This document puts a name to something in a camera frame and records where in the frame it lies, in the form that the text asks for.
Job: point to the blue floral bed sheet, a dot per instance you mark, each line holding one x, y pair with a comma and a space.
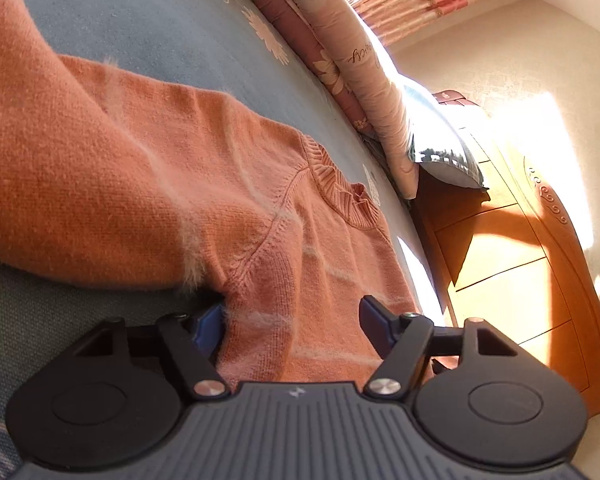
225, 45

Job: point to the white blue pillow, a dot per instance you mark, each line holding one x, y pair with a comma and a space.
433, 142

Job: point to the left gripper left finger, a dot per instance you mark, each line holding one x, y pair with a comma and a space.
190, 345

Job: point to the pink floral folded quilt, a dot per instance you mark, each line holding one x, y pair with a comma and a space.
367, 84

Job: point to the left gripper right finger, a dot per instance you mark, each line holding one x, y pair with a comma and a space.
402, 341

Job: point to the orange knitted sweater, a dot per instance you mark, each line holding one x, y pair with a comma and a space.
115, 180

